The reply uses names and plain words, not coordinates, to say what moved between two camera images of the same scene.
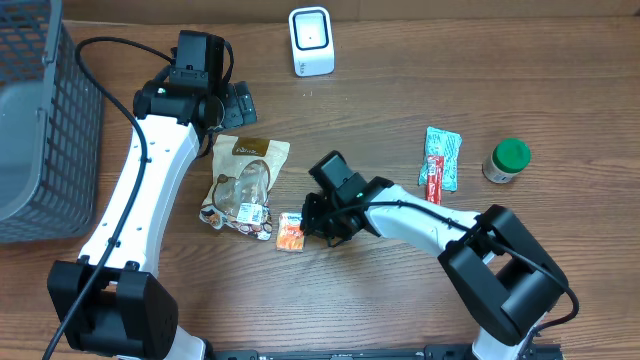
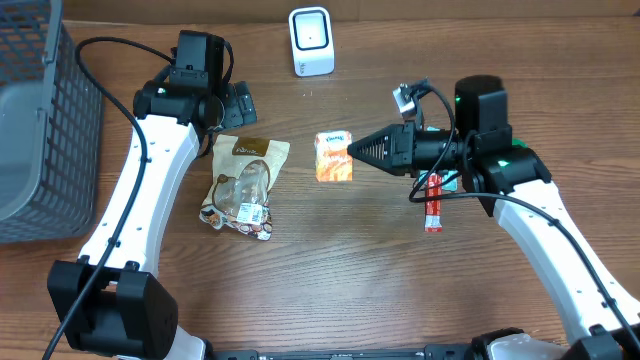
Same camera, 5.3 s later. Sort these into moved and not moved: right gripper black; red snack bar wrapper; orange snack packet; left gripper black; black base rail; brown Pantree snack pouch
Moved: orange snack packet; right gripper black
Not moved: black base rail; brown Pantree snack pouch; red snack bar wrapper; left gripper black
